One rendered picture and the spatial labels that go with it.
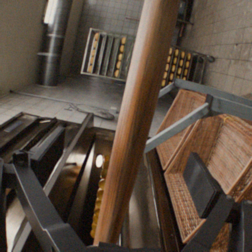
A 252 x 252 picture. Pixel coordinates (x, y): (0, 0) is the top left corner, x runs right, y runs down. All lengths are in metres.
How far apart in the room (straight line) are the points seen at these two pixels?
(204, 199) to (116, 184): 0.08
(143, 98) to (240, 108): 0.52
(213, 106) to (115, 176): 0.46
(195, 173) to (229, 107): 0.46
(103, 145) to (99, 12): 4.02
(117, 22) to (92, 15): 0.66
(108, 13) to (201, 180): 5.21
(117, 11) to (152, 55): 5.15
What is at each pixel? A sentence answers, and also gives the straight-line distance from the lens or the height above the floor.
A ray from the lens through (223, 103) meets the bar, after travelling 0.63.
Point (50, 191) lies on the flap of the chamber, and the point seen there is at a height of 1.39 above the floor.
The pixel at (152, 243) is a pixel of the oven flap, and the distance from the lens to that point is 0.86.
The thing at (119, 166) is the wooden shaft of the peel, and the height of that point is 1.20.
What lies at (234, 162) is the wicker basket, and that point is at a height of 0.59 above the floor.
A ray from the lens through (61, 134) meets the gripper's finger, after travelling 0.19.
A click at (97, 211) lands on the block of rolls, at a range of 1.56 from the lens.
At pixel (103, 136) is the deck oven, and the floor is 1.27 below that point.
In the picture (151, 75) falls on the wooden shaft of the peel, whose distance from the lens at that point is 0.17.
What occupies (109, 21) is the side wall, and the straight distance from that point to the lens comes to 5.27.
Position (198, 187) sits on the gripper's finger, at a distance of 0.19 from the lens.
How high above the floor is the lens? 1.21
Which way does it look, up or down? 4 degrees down
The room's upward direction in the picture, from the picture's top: 79 degrees counter-clockwise
